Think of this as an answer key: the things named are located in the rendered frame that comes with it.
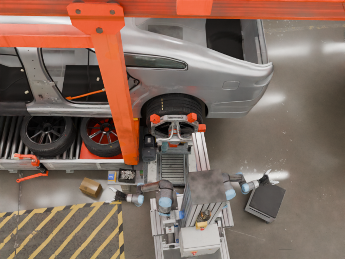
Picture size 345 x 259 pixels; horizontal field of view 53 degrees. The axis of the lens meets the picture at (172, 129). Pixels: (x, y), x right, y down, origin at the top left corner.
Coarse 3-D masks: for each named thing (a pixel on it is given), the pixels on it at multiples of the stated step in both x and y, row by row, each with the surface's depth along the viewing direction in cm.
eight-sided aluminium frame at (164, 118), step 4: (164, 116) 378; (168, 116) 377; (172, 116) 377; (176, 116) 378; (180, 116) 378; (184, 116) 378; (160, 120) 385; (164, 120) 376; (168, 120) 376; (172, 120) 376; (176, 120) 377; (180, 120) 377; (184, 120) 376; (152, 124) 388; (156, 124) 385; (192, 124) 387; (196, 124) 388; (152, 128) 394; (196, 128) 395; (152, 132) 402; (156, 132) 412; (196, 132) 403; (156, 136) 412; (160, 136) 414; (164, 136) 421; (184, 136) 423; (188, 136) 414
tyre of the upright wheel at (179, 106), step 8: (160, 96) 387; (168, 96) 383; (176, 96) 382; (184, 96) 384; (152, 104) 390; (160, 104) 382; (168, 104) 378; (176, 104) 377; (184, 104) 380; (192, 104) 385; (200, 104) 401; (152, 112) 385; (160, 112) 378; (168, 112) 377; (176, 112) 377; (184, 112) 377; (192, 112) 380; (200, 112) 395; (200, 120) 395
